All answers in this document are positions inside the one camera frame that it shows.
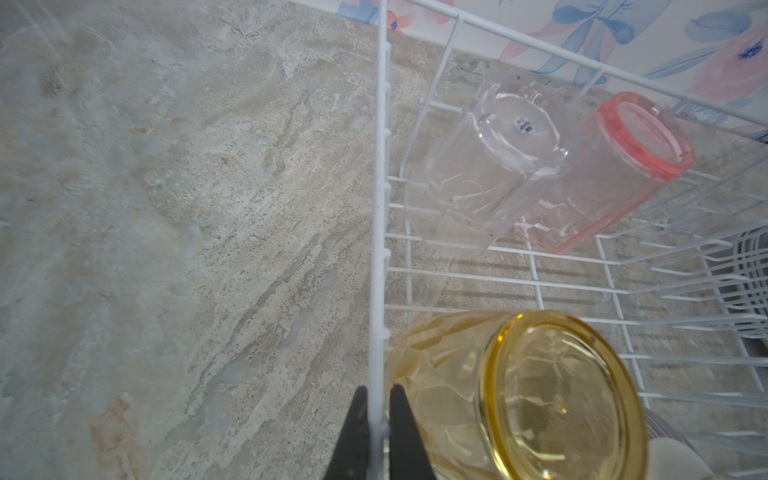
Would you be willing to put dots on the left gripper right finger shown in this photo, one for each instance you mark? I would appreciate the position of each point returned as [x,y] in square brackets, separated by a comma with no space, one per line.
[408,459]

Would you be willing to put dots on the yellow glass cup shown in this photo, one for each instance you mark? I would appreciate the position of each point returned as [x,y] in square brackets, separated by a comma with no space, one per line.
[510,395]

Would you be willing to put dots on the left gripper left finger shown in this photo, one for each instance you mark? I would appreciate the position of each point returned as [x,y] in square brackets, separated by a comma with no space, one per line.
[351,455]

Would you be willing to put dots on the clear glass cup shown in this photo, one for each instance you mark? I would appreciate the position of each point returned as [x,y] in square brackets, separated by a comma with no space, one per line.
[512,141]

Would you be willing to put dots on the pink glass cup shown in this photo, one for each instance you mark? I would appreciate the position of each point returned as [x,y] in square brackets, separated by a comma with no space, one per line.
[631,150]

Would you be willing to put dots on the white wire dish rack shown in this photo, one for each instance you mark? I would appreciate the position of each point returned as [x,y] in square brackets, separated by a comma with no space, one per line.
[642,284]

